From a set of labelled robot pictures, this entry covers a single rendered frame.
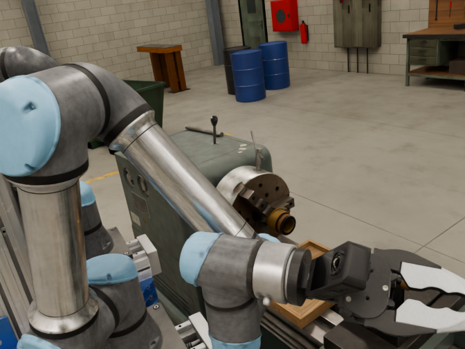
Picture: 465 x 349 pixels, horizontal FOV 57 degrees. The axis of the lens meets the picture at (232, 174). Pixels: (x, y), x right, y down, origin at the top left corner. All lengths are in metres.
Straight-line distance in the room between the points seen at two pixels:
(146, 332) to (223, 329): 0.40
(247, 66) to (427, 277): 7.44
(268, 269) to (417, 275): 0.17
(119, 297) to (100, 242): 0.52
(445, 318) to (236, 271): 0.24
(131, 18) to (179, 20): 1.42
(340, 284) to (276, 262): 0.11
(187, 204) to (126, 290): 0.29
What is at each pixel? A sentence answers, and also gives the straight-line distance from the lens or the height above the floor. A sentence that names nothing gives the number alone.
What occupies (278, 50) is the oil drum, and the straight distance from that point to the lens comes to 8.65.
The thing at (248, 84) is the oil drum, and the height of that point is 0.34.
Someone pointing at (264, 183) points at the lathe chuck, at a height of 1.19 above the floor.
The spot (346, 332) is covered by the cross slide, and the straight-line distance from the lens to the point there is 1.28.
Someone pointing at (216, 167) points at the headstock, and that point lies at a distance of 1.67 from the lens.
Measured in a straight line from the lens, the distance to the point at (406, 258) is 0.52.
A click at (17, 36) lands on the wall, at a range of 11.23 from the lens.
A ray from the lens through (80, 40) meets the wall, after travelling 11.55.
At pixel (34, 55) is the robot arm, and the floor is 1.78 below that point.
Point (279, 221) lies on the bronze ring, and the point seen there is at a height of 1.10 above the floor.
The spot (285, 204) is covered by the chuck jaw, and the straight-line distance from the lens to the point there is 1.64.
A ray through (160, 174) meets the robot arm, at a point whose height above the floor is 1.61.
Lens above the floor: 1.86
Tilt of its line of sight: 23 degrees down
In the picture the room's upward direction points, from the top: 8 degrees counter-clockwise
